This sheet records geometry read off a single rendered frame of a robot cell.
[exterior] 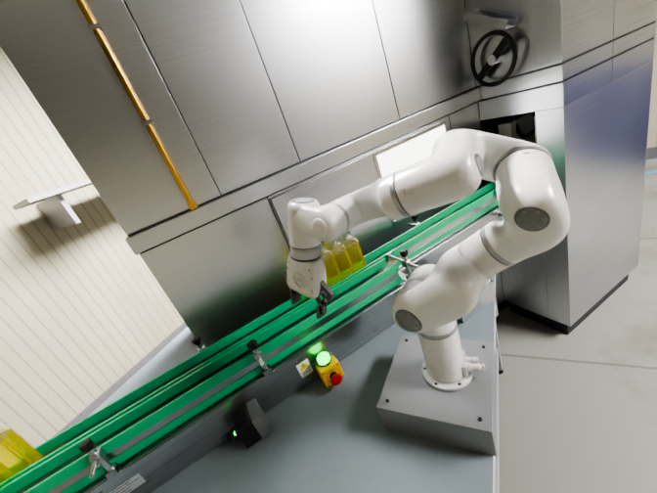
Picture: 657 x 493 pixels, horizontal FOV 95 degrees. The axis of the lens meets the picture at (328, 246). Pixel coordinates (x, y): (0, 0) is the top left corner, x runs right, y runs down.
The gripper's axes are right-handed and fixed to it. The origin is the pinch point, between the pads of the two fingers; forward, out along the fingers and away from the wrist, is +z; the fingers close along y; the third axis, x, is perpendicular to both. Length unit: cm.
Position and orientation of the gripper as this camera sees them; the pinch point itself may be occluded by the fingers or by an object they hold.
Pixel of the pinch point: (308, 305)
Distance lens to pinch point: 80.8
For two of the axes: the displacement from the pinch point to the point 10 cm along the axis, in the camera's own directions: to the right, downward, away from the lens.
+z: 0.1, 9.1, 4.2
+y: 7.6, 2.6, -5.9
